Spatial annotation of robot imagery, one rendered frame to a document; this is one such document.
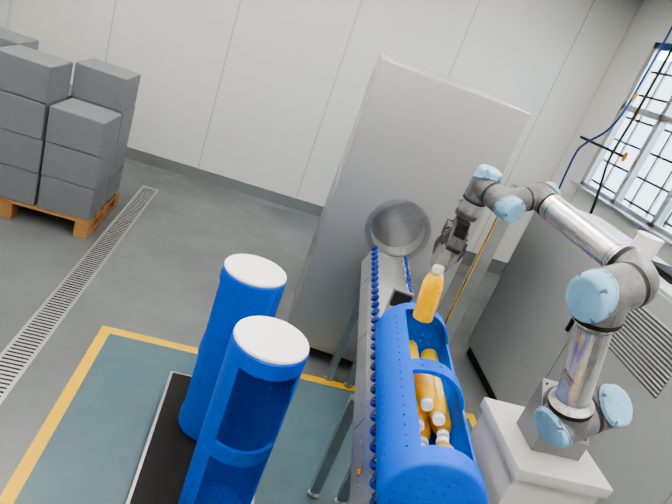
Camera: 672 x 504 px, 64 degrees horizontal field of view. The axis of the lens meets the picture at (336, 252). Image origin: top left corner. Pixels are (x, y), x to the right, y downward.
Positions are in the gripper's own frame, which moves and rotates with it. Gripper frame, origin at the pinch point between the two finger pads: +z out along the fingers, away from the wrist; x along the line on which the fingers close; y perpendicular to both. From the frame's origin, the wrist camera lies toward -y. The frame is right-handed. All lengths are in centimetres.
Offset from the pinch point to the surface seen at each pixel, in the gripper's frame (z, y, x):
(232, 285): 59, 27, 66
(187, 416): 132, 18, 66
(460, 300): 54, 80, -36
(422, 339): 46, 25, -14
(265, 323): 50, 2, 46
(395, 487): 31, -61, -3
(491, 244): 21, 85, -36
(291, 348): 48, -8, 34
